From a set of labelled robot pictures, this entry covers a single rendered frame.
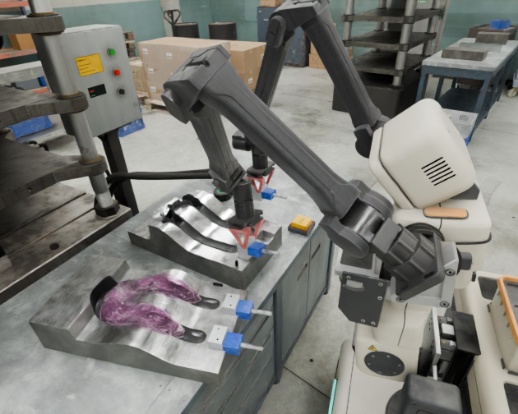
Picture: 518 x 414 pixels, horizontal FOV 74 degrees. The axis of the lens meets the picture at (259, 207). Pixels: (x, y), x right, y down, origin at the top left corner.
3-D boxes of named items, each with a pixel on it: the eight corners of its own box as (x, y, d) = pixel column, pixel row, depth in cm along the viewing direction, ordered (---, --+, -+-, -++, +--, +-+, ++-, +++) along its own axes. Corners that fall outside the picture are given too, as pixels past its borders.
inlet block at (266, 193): (289, 200, 130) (289, 188, 127) (284, 207, 126) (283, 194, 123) (260, 194, 136) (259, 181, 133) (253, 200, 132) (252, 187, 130)
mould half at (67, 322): (247, 303, 103) (246, 276, 97) (219, 386, 82) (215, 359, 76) (101, 279, 114) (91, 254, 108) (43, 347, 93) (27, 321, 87)
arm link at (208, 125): (178, 105, 55) (221, 58, 57) (153, 88, 56) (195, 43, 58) (224, 196, 96) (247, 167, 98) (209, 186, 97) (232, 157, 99)
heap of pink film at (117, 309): (205, 292, 100) (201, 272, 96) (179, 345, 86) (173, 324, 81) (125, 279, 105) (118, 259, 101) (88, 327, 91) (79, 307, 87)
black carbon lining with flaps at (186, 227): (258, 233, 120) (257, 211, 115) (233, 261, 109) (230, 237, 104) (182, 208, 135) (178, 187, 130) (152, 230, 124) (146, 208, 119)
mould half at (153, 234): (282, 245, 126) (282, 213, 118) (243, 292, 107) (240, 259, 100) (178, 209, 148) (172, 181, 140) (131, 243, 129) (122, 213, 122)
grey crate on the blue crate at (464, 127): (474, 127, 369) (478, 113, 360) (465, 140, 342) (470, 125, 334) (416, 117, 401) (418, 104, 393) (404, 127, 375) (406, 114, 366)
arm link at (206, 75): (161, 65, 47) (208, 16, 49) (155, 95, 59) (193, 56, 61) (373, 261, 58) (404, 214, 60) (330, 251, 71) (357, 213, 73)
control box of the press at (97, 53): (182, 280, 223) (127, 25, 142) (147, 314, 202) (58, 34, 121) (157, 269, 233) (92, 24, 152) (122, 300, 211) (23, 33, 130)
